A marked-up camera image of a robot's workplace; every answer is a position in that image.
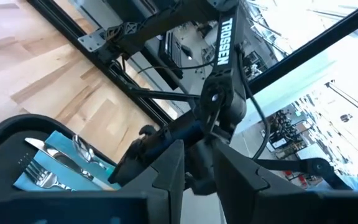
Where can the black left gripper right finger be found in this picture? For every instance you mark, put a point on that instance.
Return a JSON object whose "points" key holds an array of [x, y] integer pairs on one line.
{"points": [[244, 193]]}

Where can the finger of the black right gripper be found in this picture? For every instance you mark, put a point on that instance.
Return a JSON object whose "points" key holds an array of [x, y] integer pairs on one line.
{"points": [[126, 168]]}

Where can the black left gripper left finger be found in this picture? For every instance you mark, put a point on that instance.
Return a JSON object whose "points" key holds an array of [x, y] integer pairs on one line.
{"points": [[166, 186]]}

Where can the silver spoon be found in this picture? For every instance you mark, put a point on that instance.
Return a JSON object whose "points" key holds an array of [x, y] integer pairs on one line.
{"points": [[84, 149]]}

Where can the silver table knife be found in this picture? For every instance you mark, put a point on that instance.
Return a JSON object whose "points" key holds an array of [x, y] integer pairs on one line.
{"points": [[61, 157]]}

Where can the silver fork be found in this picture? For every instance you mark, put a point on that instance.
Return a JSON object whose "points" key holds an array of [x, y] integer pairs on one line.
{"points": [[42, 177]]}

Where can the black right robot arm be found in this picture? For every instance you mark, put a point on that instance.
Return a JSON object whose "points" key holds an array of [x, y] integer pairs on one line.
{"points": [[224, 46]]}

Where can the thin black brace bar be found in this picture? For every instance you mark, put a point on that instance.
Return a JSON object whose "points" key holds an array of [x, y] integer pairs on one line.
{"points": [[166, 95]]}

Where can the black jointed strut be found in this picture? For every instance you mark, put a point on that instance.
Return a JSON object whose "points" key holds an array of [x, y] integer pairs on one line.
{"points": [[317, 166]]}

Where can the black vented electronics box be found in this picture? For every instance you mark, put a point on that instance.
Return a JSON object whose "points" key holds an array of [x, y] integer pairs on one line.
{"points": [[171, 53]]}

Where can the black frame beam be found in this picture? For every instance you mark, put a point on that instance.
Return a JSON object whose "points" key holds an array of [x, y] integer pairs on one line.
{"points": [[104, 67], [315, 46]]}

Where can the silver corner bracket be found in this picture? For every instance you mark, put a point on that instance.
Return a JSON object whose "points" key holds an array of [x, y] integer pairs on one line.
{"points": [[91, 40]]}

